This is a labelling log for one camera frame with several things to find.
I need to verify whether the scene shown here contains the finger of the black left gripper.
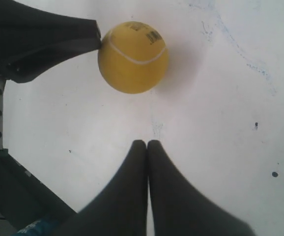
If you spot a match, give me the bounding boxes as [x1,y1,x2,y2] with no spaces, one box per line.
[0,0,101,57]

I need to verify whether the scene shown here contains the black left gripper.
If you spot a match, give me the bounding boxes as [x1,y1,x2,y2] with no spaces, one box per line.
[0,39,101,150]

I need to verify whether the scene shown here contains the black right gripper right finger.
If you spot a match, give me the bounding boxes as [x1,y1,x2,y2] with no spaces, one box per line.
[147,140,254,236]

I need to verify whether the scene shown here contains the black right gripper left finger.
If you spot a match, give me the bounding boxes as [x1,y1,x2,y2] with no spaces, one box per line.
[58,140,148,236]

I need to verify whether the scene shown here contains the yellow tennis ball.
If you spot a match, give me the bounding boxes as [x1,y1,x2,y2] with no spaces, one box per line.
[98,21,169,94]

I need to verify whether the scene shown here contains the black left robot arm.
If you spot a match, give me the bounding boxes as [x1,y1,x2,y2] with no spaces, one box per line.
[0,0,101,229]

